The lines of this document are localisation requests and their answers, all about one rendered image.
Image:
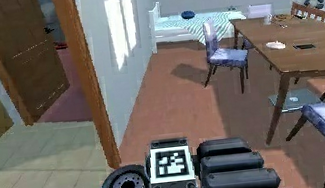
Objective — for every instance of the white bed with striped blanket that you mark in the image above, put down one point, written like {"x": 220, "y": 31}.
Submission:
{"x": 193, "y": 25}

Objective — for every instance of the grey flat floor mat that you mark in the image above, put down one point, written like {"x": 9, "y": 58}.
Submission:
{"x": 293, "y": 100}

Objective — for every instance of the brown wooden dining table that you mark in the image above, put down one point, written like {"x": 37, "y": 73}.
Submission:
{"x": 299, "y": 47}

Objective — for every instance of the brown wooden slatted chair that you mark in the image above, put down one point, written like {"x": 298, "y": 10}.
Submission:
{"x": 311, "y": 12}

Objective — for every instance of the black flat rectangular device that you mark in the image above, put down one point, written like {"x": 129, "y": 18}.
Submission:
{"x": 304, "y": 46}

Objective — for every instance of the white flat dish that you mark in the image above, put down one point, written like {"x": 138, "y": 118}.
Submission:
{"x": 275, "y": 45}

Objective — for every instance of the dark blue round cushion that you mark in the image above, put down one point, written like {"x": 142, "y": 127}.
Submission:
{"x": 188, "y": 14}

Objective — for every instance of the white box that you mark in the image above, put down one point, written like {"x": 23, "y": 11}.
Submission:
{"x": 259, "y": 10}

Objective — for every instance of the brown wooden room door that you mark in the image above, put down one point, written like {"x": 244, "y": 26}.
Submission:
{"x": 22, "y": 59}

